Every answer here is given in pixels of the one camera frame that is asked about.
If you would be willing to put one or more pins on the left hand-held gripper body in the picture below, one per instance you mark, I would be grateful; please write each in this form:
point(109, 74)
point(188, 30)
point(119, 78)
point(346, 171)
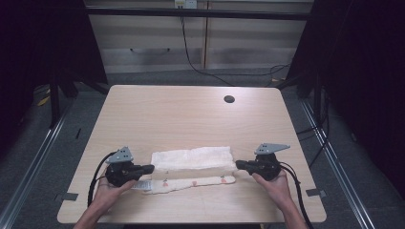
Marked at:
point(121, 173)

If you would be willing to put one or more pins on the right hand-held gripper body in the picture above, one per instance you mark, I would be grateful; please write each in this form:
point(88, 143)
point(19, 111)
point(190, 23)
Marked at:
point(266, 167)

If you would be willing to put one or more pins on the cream cloth with white label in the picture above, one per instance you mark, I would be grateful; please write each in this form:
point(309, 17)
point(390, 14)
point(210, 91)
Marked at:
point(191, 157)

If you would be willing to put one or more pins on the person's left hand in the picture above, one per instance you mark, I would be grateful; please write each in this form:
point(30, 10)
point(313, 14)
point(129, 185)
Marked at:
point(106, 194)

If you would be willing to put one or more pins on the person's right hand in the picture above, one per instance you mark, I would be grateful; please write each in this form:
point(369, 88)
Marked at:
point(277, 191)

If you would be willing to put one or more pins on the grey tape piece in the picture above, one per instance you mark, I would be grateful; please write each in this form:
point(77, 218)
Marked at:
point(315, 192)
point(70, 196)

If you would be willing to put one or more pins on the black metal stand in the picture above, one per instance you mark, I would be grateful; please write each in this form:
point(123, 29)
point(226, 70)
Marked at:
point(54, 101)

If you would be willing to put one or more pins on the yellow strip on floor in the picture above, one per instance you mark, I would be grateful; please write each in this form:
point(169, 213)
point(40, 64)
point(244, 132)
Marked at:
point(43, 101)

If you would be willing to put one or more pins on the white cabinet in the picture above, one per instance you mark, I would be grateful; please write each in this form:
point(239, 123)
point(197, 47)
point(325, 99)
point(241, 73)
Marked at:
point(248, 41)

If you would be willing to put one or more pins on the dark curtain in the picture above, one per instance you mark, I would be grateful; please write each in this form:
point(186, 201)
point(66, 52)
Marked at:
point(363, 79)
point(38, 47)

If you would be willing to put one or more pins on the black metal crossbar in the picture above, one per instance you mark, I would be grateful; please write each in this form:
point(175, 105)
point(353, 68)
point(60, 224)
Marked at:
point(197, 13)

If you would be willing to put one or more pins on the metal floor rail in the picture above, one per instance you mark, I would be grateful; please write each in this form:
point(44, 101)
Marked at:
point(28, 178)
point(337, 165)

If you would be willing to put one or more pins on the white wall socket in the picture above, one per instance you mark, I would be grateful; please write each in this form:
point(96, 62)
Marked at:
point(185, 4)

